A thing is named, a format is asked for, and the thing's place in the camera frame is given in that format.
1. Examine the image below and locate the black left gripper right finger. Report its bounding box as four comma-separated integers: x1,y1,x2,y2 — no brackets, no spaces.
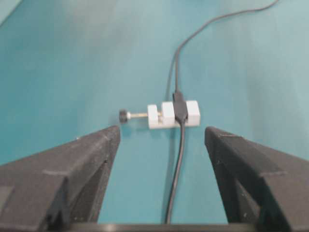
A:
205,127,309,232

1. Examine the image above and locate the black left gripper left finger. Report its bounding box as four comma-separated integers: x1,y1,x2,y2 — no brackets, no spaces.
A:
0,126,121,232

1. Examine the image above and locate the white clamp vise with screw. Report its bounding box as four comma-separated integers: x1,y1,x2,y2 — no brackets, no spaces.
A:
119,101,201,130

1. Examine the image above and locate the black male USB cable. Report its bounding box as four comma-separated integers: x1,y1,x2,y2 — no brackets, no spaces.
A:
172,0,281,102

